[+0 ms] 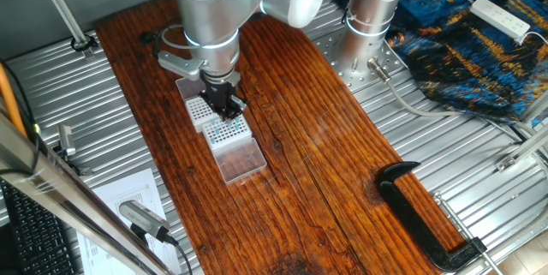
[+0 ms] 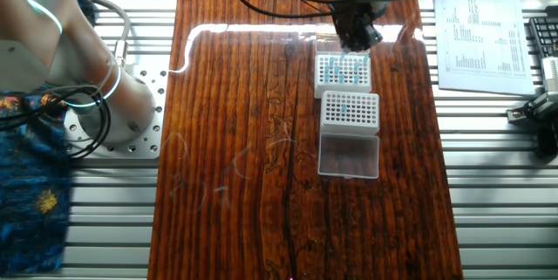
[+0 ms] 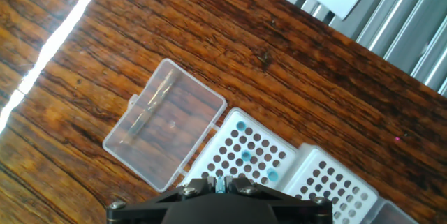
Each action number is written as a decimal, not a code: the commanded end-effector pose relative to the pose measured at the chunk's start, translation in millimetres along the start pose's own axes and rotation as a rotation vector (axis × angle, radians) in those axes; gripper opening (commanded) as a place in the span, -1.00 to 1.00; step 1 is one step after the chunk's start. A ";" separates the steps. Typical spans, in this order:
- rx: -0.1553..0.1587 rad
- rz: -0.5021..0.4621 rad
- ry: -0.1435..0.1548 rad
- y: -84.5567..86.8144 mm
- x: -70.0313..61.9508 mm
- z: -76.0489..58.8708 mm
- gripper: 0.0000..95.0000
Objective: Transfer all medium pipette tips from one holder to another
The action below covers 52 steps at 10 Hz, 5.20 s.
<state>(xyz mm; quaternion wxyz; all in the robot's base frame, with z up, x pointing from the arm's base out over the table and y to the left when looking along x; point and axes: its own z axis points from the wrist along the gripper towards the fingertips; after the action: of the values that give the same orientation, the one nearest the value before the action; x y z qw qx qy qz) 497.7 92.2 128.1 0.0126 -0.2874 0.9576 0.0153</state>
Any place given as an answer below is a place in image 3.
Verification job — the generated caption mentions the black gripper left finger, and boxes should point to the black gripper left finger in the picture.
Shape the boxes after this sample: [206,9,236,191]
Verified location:
[106,177,218,224]

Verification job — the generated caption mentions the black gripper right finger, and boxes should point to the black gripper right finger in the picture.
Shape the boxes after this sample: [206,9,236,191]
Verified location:
[225,176,335,224]

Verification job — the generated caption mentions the white pipette tip box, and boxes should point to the white pipette tip box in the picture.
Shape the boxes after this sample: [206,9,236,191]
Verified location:
[102,58,298,193]
[281,142,409,224]

